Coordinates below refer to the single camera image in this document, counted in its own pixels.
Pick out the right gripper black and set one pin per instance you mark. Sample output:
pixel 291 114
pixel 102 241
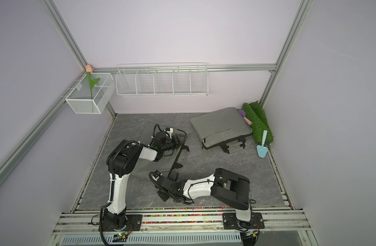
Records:
pixel 162 197

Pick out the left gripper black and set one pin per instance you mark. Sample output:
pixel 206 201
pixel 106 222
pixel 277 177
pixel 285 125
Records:
pixel 176 143

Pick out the grey laptop bag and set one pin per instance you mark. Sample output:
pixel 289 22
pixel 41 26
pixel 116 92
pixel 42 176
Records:
pixel 223 128
pixel 151 161

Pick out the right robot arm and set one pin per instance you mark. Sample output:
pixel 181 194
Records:
pixel 228 187

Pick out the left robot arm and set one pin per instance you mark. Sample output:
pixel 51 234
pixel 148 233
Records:
pixel 121 162

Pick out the front artificial grass roll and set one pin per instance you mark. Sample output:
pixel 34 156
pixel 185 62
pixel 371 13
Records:
pixel 257 126

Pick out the artificial grass roll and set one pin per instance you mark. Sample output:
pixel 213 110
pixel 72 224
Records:
pixel 257 126
pixel 259 111

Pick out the rear artificial grass roll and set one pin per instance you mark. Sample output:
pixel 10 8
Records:
pixel 259 111

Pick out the artificial pink tulip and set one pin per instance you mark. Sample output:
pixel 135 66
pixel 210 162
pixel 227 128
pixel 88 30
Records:
pixel 92 82

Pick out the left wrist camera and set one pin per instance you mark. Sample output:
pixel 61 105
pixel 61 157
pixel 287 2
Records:
pixel 169 131

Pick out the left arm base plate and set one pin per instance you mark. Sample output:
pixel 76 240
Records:
pixel 131 223

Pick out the white wire wall rack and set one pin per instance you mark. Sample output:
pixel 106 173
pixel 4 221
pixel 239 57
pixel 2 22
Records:
pixel 160 83

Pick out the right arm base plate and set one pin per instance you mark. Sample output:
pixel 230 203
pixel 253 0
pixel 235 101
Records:
pixel 230 222

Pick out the purple trowel pink handle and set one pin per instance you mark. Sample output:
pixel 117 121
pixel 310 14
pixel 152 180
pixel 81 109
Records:
pixel 243 114

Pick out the white mesh wall basket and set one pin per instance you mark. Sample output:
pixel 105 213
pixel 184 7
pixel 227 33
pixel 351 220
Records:
pixel 79 99

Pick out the teal trowel white handle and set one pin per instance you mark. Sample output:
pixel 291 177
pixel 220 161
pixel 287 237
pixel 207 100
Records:
pixel 262 150

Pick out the aluminium frame rail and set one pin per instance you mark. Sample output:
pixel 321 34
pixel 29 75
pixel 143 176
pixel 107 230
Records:
pixel 189 66

